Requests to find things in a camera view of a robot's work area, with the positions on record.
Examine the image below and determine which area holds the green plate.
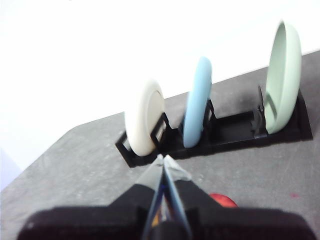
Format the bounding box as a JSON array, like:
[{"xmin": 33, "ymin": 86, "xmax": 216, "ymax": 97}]
[{"xmin": 264, "ymin": 19, "xmax": 303, "ymax": 135}]

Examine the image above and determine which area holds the blue plate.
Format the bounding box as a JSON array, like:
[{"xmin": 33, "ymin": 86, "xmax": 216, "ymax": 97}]
[{"xmin": 182, "ymin": 56, "xmax": 213, "ymax": 149}]

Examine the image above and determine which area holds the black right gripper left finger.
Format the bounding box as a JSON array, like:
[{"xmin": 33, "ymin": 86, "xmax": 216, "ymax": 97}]
[{"xmin": 17, "ymin": 154, "xmax": 164, "ymax": 240}]

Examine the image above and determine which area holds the red yellow apple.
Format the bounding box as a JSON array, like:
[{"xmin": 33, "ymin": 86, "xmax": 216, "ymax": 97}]
[{"xmin": 209, "ymin": 193, "xmax": 238, "ymax": 208}]

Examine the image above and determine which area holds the pale yellow plate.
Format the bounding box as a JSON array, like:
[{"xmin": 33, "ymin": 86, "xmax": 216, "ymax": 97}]
[{"xmin": 124, "ymin": 78, "xmax": 166, "ymax": 157}]

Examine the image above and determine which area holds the black plate rack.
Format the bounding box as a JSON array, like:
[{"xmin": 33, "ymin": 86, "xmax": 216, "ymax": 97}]
[{"xmin": 115, "ymin": 86, "xmax": 314, "ymax": 168}]

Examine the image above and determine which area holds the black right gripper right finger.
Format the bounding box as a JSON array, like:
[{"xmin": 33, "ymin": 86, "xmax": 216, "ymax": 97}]
[{"xmin": 163, "ymin": 154, "xmax": 316, "ymax": 240}]

